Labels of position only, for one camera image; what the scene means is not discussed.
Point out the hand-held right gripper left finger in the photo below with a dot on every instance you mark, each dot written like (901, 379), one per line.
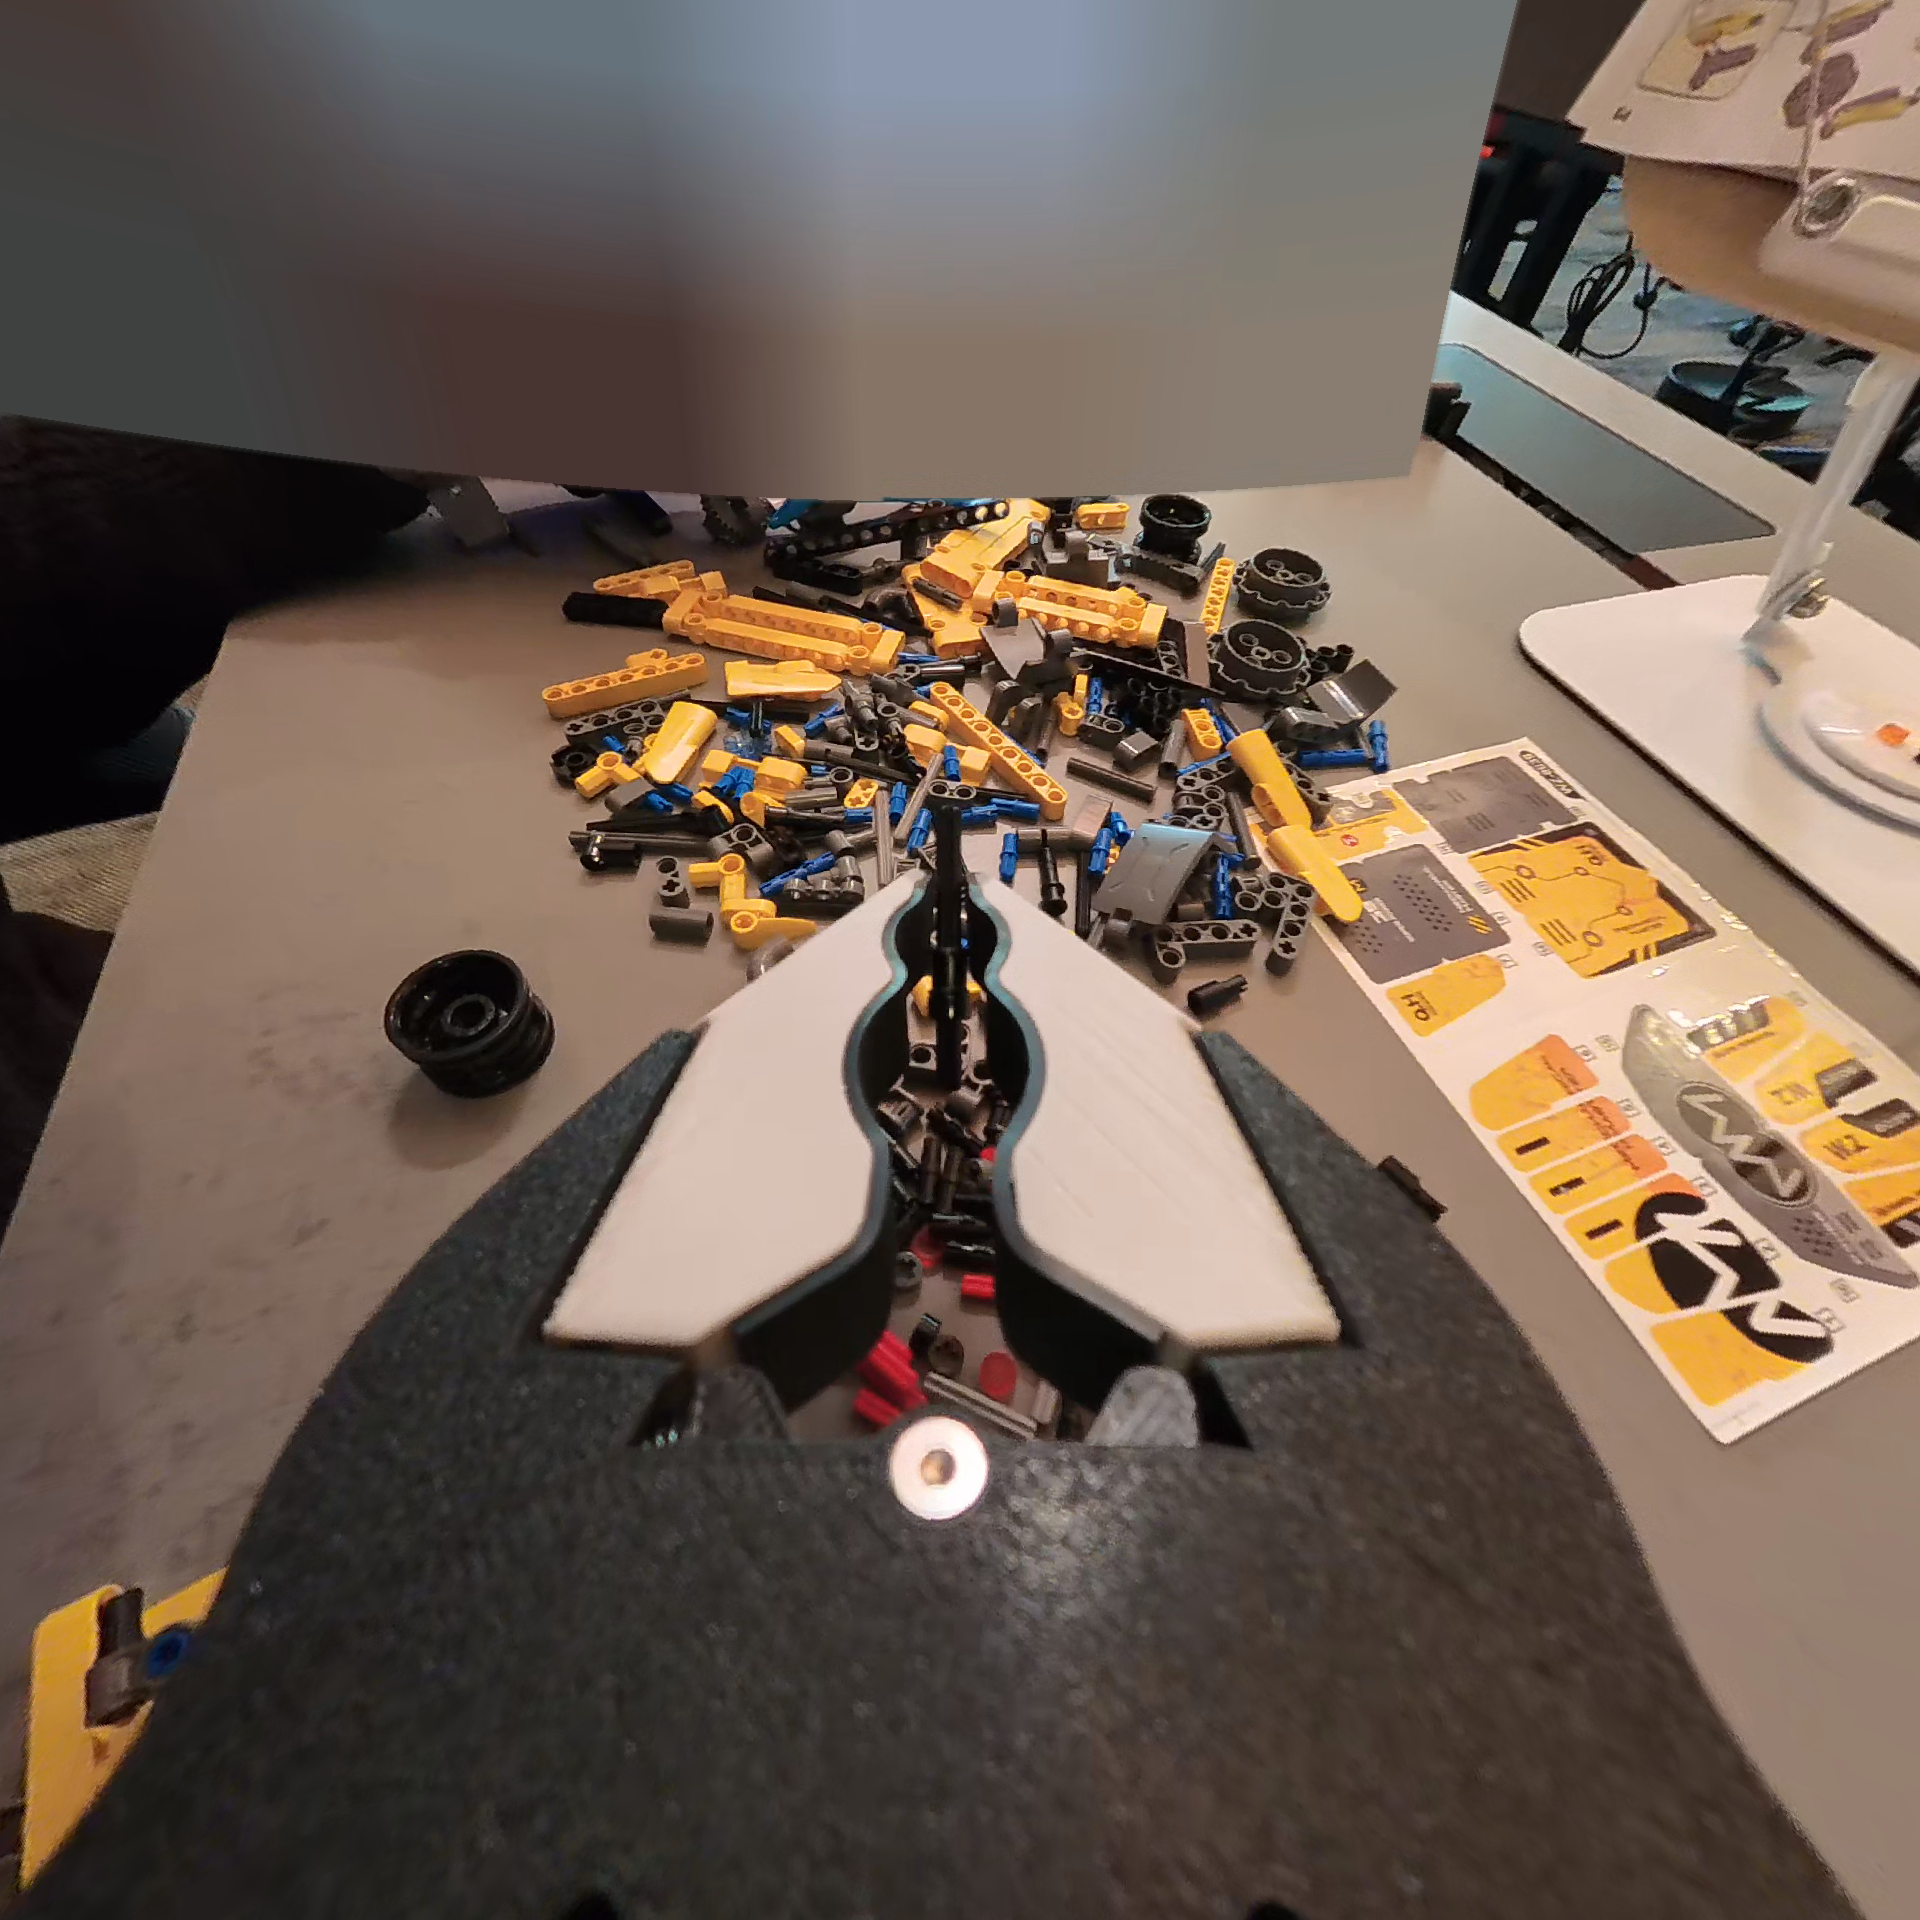
(751, 1171)

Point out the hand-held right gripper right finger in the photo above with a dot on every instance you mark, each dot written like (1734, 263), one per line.
(1171, 1186)

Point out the black toy wheel rim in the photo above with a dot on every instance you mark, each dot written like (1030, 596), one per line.
(473, 1028)

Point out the pile of toy building pieces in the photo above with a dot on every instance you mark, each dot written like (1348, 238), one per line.
(840, 646)

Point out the yellow grey sticker sheet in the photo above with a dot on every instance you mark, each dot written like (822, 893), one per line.
(1651, 1142)

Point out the white booklet stand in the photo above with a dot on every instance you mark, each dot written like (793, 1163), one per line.
(1651, 675)

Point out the yellow assembled toy block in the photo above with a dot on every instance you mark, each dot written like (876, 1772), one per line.
(68, 1724)

